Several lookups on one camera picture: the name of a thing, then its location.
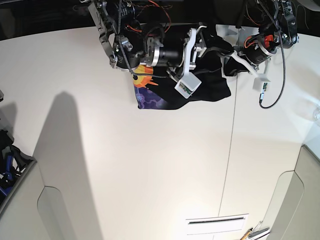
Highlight black T-shirt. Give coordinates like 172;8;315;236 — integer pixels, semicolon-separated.
131;22;247;111

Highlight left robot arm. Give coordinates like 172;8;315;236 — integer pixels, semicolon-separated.
223;0;299;83

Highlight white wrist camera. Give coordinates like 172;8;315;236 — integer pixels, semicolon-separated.
174;72;202;99
252;77;271;93

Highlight grey pen tool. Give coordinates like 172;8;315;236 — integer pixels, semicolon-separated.
247;227;270;240

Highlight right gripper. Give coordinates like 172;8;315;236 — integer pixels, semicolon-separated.
141;24;234;81

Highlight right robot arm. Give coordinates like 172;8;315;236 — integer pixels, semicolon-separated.
88;0;234;82

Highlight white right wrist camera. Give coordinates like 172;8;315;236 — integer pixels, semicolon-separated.
174;72;202;99

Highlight yellow handled tool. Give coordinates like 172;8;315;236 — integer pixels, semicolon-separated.
240;228;253;240

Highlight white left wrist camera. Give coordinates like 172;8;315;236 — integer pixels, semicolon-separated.
252;77;271;93

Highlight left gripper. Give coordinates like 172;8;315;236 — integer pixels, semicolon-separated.
221;33;278;77

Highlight blue and black tools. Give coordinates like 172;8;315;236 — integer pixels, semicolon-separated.
0;129;28;203

